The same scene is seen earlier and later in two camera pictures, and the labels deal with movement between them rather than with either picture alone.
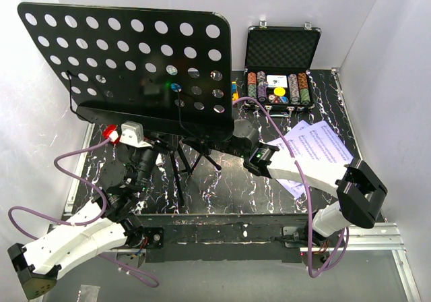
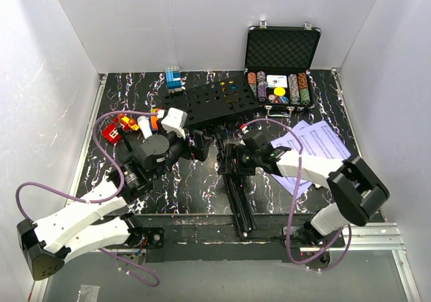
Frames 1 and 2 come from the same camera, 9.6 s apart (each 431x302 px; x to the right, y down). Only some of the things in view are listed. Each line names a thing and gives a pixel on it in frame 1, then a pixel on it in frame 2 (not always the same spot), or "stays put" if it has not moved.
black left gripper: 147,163 → 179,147
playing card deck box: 275,81 stays put
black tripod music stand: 165,73 → 218,102
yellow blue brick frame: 234,92 stays put
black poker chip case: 277,73 stays put
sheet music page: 318,146 stays put
